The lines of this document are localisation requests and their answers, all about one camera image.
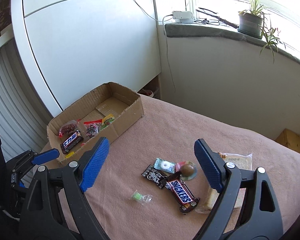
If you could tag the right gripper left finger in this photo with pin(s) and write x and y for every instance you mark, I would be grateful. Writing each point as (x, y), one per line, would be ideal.
(42, 215)

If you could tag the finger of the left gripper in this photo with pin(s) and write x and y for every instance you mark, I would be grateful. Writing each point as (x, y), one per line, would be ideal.
(45, 157)

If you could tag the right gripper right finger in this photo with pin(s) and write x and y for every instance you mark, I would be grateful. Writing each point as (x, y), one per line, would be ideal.
(259, 217)

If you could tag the yellow orange candy wrapper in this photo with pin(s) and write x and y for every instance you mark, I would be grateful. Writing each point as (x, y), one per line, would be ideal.
(69, 155)

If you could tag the brown Chinese Snickers bar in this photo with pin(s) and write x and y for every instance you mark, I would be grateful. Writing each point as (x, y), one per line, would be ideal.
(71, 141)

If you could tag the red dates snack bag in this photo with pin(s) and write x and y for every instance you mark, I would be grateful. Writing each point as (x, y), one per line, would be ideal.
(68, 128)

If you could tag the clear red dried-fruit bag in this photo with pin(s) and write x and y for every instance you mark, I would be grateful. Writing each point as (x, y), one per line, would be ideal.
(92, 127)

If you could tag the yellow candy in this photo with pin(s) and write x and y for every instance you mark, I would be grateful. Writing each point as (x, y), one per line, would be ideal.
(109, 116)

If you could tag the brown English Snickers bar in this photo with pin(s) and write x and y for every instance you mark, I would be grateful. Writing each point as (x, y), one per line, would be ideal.
(182, 194)

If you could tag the brown jelly cup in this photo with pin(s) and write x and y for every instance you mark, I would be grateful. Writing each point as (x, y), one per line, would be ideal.
(188, 170)

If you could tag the black patterned candy packet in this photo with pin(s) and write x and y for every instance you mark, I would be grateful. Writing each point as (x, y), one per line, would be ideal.
(156, 176)

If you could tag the small light-green candy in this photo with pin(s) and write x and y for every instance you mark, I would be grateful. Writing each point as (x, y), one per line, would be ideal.
(141, 198)

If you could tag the teal mint candy packet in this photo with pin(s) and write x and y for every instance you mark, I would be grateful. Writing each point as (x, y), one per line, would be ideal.
(163, 165)

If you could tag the green candy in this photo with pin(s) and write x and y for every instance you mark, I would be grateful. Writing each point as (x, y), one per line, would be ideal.
(106, 124)

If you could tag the white radiator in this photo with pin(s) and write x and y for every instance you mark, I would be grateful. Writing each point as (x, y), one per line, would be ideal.
(23, 117)

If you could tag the brown cardboard box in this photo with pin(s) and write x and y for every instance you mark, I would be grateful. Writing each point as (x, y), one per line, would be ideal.
(106, 111)

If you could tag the pink table cloth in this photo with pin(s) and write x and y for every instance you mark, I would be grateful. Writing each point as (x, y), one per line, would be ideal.
(169, 132)

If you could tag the white cabinet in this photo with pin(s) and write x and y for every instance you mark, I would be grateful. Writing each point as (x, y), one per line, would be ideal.
(69, 47)

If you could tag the grey window sill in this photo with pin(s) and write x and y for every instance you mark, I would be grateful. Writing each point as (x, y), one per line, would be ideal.
(184, 45)

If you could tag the white power adapter box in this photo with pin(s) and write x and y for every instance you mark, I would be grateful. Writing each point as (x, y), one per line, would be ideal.
(183, 17)

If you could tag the potted spider plant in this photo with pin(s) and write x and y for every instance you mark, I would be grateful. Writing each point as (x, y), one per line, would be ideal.
(253, 22)

